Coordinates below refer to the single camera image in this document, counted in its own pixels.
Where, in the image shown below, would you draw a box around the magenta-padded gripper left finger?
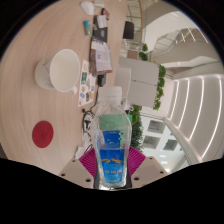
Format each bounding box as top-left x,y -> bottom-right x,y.
59,148 -> 98,190

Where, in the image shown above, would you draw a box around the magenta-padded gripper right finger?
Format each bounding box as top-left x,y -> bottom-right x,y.
127,145 -> 169,188

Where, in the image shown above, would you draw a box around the clear blue-labelled water bottle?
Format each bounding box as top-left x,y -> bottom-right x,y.
90,85 -> 131,189

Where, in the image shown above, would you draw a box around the crumpled white paper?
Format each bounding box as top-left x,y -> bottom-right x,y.
73,145 -> 88,160

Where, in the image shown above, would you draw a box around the long green hedge planter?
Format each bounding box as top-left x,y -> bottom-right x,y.
130,104 -> 145,154

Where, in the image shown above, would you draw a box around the flat round red coaster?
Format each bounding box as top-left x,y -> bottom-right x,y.
31,120 -> 55,149

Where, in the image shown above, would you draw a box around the ceiling light strips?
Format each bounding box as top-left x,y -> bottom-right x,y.
165,74 -> 224,162

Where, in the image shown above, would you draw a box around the white sticker sheet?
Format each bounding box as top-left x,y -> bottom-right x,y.
77,59 -> 98,108

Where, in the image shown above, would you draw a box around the white cabinet with plants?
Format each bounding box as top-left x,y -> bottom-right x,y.
118,55 -> 167,111

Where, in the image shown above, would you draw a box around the small black box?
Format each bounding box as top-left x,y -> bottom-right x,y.
96,73 -> 108,88

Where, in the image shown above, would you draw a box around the white office chair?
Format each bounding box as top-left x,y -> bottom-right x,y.
114,67 -> 132,92

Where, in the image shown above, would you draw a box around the white ceramic mug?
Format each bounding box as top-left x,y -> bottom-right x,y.
34,48 -> 82,95

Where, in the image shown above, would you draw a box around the open printed booklet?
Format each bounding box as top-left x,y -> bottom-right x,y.
89,37 -> 114,77

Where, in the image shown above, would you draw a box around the black tablet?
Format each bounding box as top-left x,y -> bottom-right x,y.
91,14 -> 110,44

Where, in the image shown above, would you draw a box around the black office chair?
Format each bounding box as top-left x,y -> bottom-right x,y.
122,20 -> 136,41

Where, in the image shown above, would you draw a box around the small blue card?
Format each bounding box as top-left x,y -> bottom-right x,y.
83,20 -> 93,37

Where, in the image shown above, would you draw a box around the white computer mouse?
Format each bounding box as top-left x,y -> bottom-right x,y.
79,0 -> 96,16

